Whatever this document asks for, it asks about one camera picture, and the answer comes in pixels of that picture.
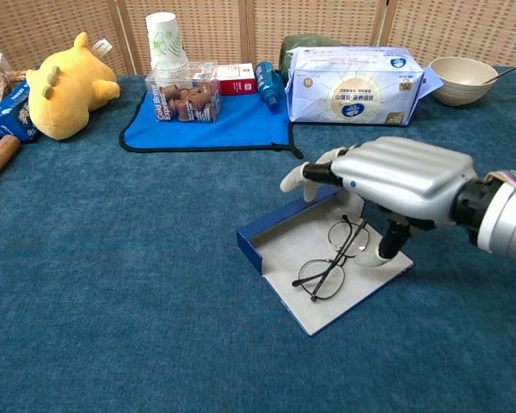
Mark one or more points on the blue cloth with black trim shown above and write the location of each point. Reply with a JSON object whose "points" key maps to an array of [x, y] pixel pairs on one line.
{"points": [[241, 127]]}

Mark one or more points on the white paper cup stack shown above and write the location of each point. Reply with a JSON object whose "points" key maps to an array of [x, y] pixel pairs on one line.
{"points": [[165, 43]]}

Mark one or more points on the clear coffee capsule box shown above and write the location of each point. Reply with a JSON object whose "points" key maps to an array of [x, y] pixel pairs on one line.
{"points": [[185, 101]]}

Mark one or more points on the metal spoon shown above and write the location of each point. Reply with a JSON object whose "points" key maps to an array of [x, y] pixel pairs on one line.
{"points": [[514, 69]]}

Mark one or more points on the beige bowl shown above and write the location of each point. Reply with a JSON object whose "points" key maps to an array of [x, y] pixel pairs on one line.
{"points": [[460, 84]]}

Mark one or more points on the blue plastic bottle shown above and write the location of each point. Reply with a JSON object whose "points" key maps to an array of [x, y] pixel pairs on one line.
{"points": [[268, 86]]}

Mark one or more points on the red and white small box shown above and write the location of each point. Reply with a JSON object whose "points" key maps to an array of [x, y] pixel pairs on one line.
{"points": [[236, 81]]}

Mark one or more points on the green bag behind tissues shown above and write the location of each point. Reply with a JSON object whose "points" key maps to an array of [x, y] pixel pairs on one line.
{"points": [[296, 45]]}

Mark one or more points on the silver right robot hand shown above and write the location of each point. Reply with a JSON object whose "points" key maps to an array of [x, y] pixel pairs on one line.
{"points": [[404, 176]]}

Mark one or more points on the black thin-framed eyeglasses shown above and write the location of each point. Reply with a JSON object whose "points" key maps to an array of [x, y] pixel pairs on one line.
{"points": [[322, 277]]}

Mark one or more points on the woven folding screen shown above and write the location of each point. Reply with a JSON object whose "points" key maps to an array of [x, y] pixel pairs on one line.
{"points": [[327, 17]]}

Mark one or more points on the white wet wipes pack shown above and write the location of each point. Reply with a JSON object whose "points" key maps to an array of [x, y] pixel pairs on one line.
{"points": [[352, 90]]}

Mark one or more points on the yellow plush toy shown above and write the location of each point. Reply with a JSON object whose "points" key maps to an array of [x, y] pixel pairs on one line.
{"points": [[64, 94]]}

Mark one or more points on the long blue biscuit box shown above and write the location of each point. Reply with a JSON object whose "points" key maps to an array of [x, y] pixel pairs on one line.
{"points": [[8, 116]]}

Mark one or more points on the blue cardboard glasses box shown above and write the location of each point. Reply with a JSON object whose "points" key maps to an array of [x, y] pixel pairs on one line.
{"points": [[279, 254]]}

